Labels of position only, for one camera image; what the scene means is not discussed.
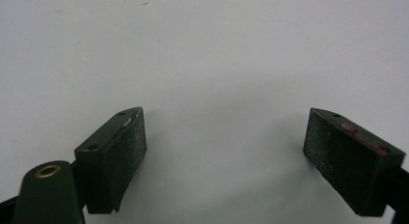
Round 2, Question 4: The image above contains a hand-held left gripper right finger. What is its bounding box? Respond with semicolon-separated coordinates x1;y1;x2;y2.
302;107;407;217

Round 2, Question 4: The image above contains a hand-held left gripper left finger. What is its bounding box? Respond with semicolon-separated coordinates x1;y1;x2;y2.
73;106;148;215

